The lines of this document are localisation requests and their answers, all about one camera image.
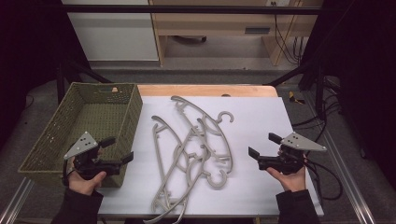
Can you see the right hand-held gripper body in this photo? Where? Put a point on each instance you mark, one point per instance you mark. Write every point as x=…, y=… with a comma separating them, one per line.
x=299, y=143

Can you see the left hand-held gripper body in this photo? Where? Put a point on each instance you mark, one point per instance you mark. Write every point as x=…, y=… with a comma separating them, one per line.
x=82, y=146

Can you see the green woven basket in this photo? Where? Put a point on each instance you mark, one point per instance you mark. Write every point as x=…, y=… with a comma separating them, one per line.
x=99, y=118

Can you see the person's right hand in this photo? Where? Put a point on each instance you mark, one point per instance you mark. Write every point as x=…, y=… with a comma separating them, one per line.
x=292, y=182

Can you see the person's left hand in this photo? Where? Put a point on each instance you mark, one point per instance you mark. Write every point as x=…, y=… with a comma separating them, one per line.
x=85, y=186

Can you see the yellow and black tool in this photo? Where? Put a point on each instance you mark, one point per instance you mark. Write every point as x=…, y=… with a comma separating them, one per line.
x=294, y=98

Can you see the black metal stand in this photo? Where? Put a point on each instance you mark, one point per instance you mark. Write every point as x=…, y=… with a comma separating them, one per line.
x=319, y=87
x=60, y=84

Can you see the black curtain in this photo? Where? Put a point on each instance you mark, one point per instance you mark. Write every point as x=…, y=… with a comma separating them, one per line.
x=28, y=46
x=364, y=62

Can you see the white cabinet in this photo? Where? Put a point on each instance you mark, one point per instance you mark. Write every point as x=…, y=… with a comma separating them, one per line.
x=115, y=34

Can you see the wooden cabinet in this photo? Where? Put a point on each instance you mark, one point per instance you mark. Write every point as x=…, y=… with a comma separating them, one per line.
x=211, y=23

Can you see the aluminium rail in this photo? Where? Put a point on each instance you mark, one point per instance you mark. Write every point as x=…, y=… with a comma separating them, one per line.
x=351, y=183
x=15, y=202

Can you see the black horizontal frame bar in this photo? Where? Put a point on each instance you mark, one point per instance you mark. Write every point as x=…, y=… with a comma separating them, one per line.
x=186, y=9

